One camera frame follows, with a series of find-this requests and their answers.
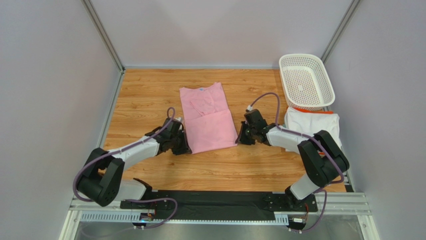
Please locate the aluminium frame rail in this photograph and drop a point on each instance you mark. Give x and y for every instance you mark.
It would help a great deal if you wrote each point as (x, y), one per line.
(340, 216)

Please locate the white perforated plastic basket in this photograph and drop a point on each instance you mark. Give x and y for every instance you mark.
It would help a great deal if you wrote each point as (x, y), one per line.
(305, 82)

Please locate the aluminium corner post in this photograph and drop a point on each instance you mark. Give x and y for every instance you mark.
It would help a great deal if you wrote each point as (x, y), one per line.
(339, 31)
(96, 20)

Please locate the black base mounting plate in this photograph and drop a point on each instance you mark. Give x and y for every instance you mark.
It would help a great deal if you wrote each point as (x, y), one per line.
(220, 205)

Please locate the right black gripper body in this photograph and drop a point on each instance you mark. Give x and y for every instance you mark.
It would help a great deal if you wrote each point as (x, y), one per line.
(247, 134)

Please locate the pink t shirt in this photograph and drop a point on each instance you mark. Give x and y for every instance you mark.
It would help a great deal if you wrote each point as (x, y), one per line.
(208, 121)

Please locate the left aluminium corner post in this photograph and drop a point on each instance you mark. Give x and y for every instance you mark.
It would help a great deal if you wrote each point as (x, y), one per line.
(96, 20)

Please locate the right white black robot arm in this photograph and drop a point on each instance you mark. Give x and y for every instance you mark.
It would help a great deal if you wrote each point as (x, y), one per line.
(322, 158)

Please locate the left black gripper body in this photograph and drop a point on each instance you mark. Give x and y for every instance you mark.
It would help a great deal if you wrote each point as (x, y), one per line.
(172, 137)

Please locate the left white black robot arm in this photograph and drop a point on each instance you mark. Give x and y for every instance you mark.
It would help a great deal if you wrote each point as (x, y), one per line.
(100, 179)

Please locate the folded white t shirt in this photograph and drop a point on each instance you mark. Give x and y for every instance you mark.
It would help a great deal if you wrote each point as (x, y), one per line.
(310, 123)

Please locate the right aluminium corner post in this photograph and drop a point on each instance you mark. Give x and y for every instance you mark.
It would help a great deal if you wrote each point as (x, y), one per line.
(339, 31)

